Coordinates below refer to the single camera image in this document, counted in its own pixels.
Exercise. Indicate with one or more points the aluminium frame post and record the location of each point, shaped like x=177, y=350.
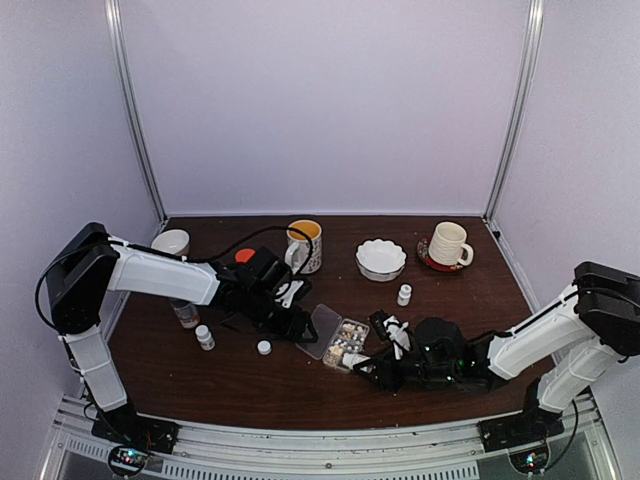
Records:
x=117, y=36
x=526, y=73

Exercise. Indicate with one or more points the white pills in organizer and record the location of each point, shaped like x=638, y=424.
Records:
x=350, y=336

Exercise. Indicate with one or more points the small white pill bottle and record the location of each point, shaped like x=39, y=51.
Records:
x=205, y=338

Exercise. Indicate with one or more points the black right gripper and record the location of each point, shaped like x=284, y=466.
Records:
x=384, y=363

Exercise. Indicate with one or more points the white scalloped dish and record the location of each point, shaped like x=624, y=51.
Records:
x=380, y=260

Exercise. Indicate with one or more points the orange pill bottle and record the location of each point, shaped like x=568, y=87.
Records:
x=244, y=255

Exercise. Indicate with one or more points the grey-capped orange label bottle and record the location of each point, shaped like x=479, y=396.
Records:
x=187, y=314

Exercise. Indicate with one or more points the white ribbed cup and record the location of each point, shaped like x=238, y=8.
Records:
x=449, y=247

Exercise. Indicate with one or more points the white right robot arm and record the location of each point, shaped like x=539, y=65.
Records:
x=596, y=317

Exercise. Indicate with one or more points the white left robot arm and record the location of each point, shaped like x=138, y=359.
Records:
x=95, y=264

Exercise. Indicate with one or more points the yellow-lined patterned mug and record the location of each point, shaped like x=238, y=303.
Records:
x=304, y=247

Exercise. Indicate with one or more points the clear plastic pill organizer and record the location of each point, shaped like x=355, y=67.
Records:
x=326, y=322

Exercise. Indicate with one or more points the aluminium frame post right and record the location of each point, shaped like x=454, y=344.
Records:
x=526, y=73

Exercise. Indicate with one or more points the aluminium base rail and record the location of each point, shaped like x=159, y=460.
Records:
x=452, y=450

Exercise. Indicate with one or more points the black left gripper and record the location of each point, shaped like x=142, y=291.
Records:
x=291, y=327

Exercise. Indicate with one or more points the white ceramic bowl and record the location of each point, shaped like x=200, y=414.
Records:
x=173, y=241

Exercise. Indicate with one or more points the red saucer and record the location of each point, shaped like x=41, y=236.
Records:
x=422, y=252

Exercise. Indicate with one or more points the aluminium frame post left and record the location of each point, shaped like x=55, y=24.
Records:
x=117, y=36

